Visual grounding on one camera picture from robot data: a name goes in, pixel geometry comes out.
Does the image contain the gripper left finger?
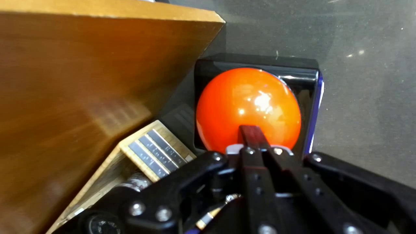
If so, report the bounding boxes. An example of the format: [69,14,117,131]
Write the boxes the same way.
[122,125,277,234]

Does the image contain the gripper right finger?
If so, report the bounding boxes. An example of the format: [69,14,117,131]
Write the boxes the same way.
[255,126,416,234]

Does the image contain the silver metal cylinder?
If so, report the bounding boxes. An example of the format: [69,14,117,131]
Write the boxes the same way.
[125,172,153,192]

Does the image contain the red dome button black base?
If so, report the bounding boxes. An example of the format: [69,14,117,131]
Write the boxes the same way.
[193,53,325,160]

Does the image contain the small wooden case metal bars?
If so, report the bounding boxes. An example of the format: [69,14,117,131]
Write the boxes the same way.
[45,120,197,234]

